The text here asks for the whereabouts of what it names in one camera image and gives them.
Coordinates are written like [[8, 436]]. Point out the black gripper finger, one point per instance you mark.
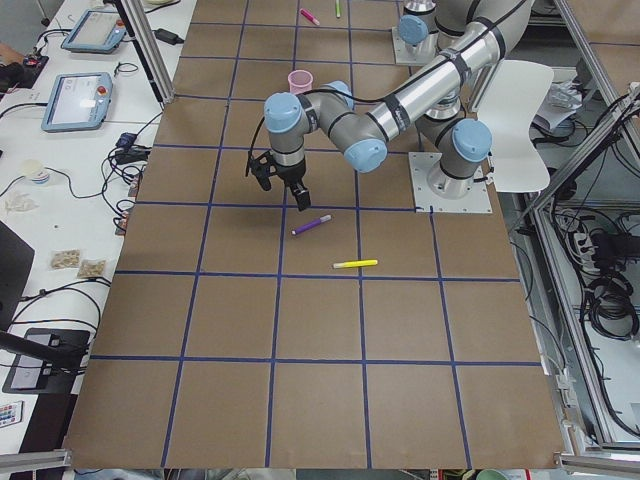
[[301, 195], [264, 181]]

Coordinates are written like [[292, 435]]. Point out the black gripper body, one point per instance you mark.
[[291, 173]]

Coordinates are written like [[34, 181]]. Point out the purple highlighter pen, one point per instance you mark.
[[311, 225]]

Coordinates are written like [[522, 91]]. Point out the pink highlighter pen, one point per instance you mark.
[[309, 16]]

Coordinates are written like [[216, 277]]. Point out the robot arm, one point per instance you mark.
[[481, 34], [416, 34]]

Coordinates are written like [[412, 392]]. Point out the pink mesh cup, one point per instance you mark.
[[300, 81]]

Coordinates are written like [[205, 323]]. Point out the paper cup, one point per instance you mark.
[[35, 171]]

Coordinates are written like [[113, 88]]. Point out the yellow highlighter pen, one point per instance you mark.
[[355, 264]]

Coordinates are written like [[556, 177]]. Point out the black power adapter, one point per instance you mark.
[[168, 37]]

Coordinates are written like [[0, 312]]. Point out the lower teach pendant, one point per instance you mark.
[[78, 102]]

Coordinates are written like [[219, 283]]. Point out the teach pendant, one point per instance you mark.
[[97, 31], [78, 102]]

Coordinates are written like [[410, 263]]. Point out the upper teach pendant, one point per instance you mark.
[[97, 31]]

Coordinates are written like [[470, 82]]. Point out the white plastic chair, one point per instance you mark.
[[506, 98]]

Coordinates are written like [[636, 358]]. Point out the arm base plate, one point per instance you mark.
[[410, 55], [434, 192]]

